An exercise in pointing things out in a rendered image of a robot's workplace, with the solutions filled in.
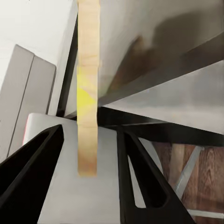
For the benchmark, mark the toy box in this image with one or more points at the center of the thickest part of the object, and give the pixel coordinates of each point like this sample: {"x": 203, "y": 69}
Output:
{"x": 26, "y": 89}

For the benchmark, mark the swivel chair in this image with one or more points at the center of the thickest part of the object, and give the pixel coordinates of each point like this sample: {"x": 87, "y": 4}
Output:
{"x": 94, "y": 200}

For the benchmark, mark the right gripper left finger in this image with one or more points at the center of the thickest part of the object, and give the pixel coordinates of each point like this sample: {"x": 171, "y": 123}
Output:
{"x": 25, "y": 177}

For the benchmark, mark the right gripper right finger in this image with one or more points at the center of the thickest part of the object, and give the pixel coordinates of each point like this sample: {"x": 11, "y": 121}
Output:
{"x": 162, "y": 204}

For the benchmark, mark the jigsaw puzzle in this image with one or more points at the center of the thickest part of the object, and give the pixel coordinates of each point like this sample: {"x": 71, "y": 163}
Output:
{"x": 87, "y": 83}

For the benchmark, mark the desk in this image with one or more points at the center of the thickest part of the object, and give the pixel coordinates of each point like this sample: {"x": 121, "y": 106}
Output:
{"x": 161, "y": 69}

